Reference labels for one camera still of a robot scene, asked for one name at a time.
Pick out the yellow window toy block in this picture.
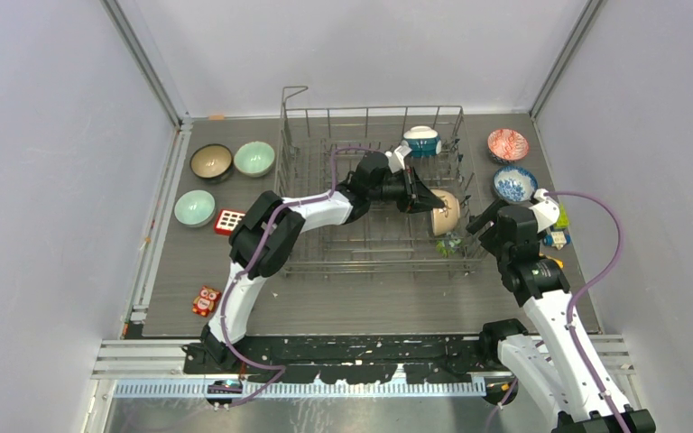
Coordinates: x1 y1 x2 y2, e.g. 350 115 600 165
542 255 564 269

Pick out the green owl puzzle piece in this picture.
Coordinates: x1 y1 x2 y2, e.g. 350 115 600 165
435 234 462 258

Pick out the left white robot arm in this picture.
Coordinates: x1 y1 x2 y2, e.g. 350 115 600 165
200 147 445 373

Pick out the toy block car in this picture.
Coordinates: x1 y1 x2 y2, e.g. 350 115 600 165
542 204 571 250

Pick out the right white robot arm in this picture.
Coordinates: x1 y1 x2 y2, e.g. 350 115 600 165
467 198 656 432

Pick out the teal white bowl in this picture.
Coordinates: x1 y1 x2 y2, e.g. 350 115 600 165
401 125 442 158

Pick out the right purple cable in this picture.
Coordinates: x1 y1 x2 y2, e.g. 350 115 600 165
484 189 634 433

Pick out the grey wire dish rack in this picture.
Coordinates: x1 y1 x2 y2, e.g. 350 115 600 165
274 86 485 274

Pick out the celadon green bowl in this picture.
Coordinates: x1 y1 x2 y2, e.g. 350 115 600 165
234 141 276 178
173 189 216 227

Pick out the red blue zigzag bowl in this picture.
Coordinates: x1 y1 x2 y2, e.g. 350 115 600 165
486 128 530 164

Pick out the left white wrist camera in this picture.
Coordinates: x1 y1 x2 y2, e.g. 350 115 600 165
384 144 411 174

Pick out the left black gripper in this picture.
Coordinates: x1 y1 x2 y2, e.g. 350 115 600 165
369 165 447 215

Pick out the dark teal bowl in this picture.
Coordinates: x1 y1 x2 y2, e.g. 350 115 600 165
189 143 234 183

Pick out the blue floral white bowl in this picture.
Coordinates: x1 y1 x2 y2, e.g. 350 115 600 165
493 165 538 203

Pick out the red window toy block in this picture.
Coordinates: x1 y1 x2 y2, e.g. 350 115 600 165
214 208 245 236

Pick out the beige deer bowl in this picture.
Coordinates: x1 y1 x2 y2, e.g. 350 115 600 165
430 189 461 236

